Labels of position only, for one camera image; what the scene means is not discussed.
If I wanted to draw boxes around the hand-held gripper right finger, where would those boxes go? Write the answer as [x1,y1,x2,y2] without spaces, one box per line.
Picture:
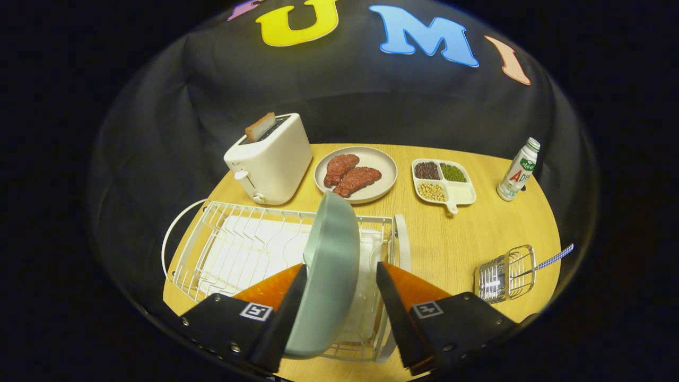
[376,261,539,376]

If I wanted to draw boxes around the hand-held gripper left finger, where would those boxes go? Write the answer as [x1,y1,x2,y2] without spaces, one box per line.
[179,264,308,374]

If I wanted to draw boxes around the pale green plate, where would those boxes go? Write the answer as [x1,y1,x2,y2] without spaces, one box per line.
[285,191,361,359]

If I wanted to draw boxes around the white wire dish rack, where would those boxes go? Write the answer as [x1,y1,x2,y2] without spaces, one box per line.
[161,199,412,364]

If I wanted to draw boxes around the metal wire basket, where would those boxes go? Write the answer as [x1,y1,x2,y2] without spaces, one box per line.
[474,245,537,304]

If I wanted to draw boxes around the checkered handle spoon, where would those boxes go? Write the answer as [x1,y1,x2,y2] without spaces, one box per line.
[512,244,574,281]

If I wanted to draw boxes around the white divided dish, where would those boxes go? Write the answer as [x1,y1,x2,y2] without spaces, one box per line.
[412,158,477,215]

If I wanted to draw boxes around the beige round plate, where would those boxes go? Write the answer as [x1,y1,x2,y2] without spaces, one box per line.
[314,146,398,205]

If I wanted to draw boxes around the white drip tray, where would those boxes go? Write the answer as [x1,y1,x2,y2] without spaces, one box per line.
[199,215,382,345]

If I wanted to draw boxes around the pile of yellow soybeans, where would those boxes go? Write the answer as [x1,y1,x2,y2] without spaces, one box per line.
[417,183,446,202]

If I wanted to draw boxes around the red meat piece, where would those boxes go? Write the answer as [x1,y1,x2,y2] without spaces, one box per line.
[324,154,360,188]
[333,167,382,198]

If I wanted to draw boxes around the pile of green beans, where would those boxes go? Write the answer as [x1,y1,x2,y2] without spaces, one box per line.
[440,163,467,183]

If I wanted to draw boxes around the white toaster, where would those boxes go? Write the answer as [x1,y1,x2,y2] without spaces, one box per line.
[223,112,314,206]

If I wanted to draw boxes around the white green label bottle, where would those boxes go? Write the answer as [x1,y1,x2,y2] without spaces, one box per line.
[497,137,541,202]

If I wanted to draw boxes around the toast slice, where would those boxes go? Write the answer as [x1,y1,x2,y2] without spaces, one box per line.
[245,112,277,143]

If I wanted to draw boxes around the black backdrop cloth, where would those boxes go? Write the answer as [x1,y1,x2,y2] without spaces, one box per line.
[88,0,600,319]

